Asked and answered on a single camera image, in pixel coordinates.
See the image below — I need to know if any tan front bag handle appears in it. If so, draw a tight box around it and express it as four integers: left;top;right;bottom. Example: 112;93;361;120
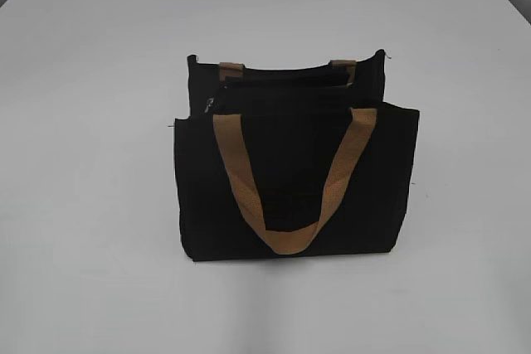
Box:
212;109;378;255

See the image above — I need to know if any tan bag handle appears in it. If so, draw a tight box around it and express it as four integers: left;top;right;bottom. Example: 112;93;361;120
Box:
218;60;357;83
212;109;378;255

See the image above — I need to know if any tan rear bag handle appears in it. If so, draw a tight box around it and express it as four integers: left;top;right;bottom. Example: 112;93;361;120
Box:
218;60;357;83

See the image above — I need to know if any black canvas tote bag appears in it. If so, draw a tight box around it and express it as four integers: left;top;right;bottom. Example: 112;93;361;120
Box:
173;50;420;261

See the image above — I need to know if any silver zipper pull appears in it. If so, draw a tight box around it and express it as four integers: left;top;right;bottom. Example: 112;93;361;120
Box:
204;97;215;114

